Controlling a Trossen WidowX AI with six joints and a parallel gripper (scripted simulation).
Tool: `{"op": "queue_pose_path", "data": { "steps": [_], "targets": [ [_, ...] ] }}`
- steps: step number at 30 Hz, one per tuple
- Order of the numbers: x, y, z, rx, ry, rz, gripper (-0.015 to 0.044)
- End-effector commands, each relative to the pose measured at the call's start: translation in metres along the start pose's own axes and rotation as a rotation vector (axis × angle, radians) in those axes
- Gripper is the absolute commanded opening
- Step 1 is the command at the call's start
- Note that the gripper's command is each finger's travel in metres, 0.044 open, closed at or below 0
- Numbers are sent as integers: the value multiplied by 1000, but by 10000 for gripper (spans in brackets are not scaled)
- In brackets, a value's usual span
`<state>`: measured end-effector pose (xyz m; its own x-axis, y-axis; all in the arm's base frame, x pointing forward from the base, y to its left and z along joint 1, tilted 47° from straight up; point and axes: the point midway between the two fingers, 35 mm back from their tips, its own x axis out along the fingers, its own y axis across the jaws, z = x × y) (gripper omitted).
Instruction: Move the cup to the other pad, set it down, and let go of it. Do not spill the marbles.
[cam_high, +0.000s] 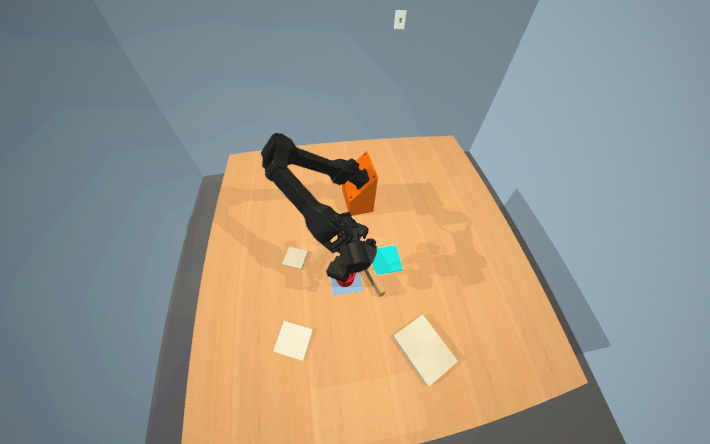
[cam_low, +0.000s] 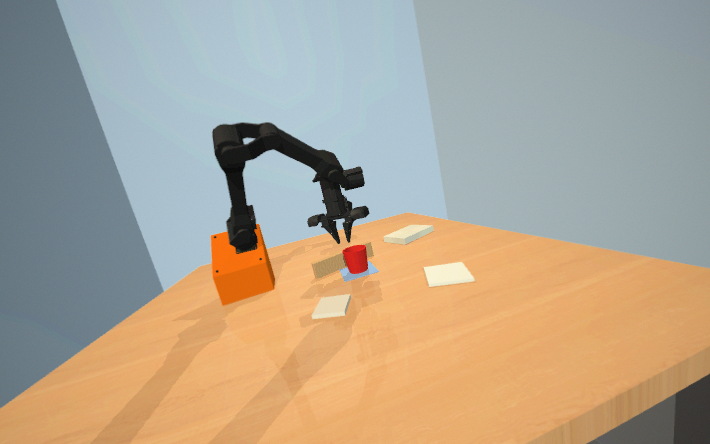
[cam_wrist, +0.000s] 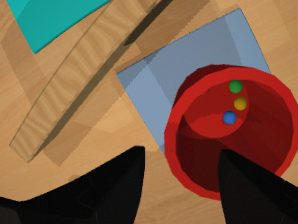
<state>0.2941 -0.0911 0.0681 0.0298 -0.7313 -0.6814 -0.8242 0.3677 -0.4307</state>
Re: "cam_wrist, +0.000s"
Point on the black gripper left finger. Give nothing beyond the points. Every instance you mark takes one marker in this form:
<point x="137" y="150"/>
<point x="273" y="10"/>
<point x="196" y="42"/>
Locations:
<point x="110" y="194"/>

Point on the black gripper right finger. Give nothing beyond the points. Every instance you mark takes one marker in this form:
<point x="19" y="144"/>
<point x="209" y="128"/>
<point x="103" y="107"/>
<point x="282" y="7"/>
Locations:
<point x="252" y="195"/>

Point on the yellow marble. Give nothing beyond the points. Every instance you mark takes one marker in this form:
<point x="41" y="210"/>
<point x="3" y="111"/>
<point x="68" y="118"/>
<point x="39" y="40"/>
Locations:
<point x="240" y="103"/>

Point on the green marble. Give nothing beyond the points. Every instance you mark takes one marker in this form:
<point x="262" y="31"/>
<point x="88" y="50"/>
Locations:
<point x="235" y="86"/>

